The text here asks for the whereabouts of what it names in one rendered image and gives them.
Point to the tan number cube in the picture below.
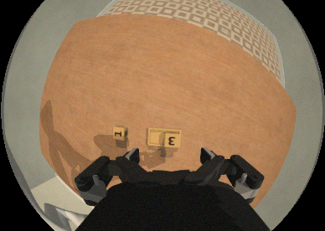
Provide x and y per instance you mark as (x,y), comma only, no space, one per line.
(120,132)
(171,139)

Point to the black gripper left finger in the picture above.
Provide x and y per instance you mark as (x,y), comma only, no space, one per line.
(93,181)

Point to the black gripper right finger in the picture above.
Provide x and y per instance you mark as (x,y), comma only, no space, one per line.
(245,179)

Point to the small tan open tray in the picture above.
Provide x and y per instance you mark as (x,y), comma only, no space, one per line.
(156,135)

